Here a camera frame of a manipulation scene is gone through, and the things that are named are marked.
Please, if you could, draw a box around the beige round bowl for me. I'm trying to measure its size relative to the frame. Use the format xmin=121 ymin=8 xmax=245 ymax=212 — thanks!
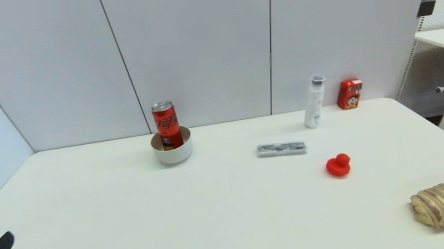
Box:
xmin=149 ymin=124 xmax=196 ymax=168

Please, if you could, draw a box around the red cartoon drink carton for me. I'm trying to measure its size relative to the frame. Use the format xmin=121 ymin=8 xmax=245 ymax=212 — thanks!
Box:
xmin=334 ymin=77 xmax=367 ymax=112

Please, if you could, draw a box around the red rubber duck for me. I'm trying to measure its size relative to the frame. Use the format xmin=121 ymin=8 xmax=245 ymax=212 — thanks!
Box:
xmin=324 ymin=152 xmax=354 ymax=179

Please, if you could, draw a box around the red cola can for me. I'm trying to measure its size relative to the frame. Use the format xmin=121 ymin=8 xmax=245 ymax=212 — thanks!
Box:
xmin=150 ymin=99 xmax=186 ymax=153

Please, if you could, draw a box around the black partition clip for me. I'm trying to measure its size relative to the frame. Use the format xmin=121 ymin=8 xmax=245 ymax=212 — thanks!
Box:
xmin=415 ymin=0 xmax=439 ymax=18

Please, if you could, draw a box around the grey clear plastic case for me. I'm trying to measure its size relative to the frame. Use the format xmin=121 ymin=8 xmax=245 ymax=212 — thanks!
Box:
xmin=256 ymin=137 xmax=308 ymax=162

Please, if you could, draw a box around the white plastic bottle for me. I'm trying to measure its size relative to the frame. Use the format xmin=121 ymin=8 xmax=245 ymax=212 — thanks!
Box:
xmin=297 ymin=74 xmax=334 ymax=130

